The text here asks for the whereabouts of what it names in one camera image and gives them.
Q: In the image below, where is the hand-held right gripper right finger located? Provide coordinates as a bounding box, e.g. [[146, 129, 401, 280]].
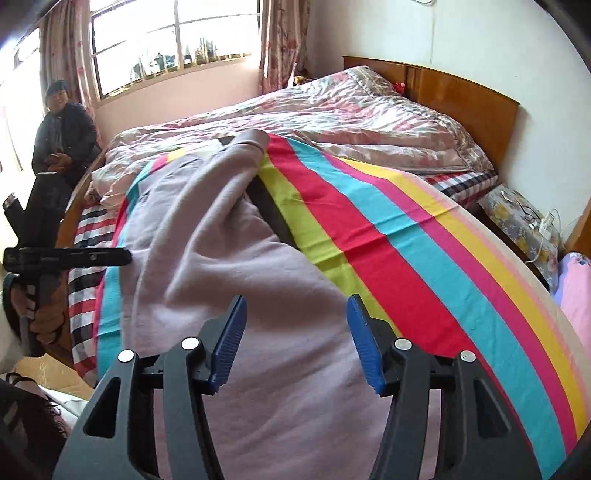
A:
[[346, 294, 543, 480]]

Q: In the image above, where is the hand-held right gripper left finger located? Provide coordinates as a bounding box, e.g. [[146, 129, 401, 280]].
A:
[[52, 295, 248, 480]]

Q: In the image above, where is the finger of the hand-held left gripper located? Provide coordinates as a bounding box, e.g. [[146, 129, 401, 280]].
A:
[[34, 247, 133, 269]]

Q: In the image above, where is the grey fleece blanket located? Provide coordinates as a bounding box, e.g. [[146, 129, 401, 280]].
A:
[[99, 130, 444, 480]]

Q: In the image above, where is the person's left hand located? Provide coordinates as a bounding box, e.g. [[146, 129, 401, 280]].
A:
[[10, 277, 68, 346]]

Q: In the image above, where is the red black plaid sheet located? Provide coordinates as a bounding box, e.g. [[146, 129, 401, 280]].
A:
[[68, 170, 500, 380]]

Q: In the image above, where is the wooden bed footboard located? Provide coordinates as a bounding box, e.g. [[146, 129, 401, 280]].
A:
[[55, 148, 109, 250]]

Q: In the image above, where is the rainbow striped bed sheet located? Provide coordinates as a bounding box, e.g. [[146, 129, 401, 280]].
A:
[[90, 134, 589, 480]]

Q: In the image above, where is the brown cardboard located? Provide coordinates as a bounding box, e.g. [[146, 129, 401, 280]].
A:
[[9, 357, 95, 401]]

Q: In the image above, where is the narrow side window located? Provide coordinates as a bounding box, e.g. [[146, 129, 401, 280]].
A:
[[0, 28, 44, 171]]

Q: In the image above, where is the dark cloth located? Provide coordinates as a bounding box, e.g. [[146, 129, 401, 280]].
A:
[[0, 373, 71, 480]]

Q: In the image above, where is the floral covered bedside table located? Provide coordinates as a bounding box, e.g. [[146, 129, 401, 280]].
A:
[[478, 185, 561, 289]]

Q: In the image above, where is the pink floral curtain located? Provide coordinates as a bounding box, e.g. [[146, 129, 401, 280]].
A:
[[257, 0, 311, 95], [39, 0, 109, 139]]

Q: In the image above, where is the white power strip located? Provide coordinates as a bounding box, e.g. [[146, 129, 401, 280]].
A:
[[530, 211, 558, 232]]

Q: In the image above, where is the pink floral quilt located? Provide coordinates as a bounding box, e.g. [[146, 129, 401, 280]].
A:
[[90, 66, 495, 208]]

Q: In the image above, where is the large barred window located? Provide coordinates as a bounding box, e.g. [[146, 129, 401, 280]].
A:
[[89, 0, 262, 101]]

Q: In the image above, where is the wooden bed headboard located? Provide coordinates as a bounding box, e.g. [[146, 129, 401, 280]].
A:
[[342, 55, 520, 160]]

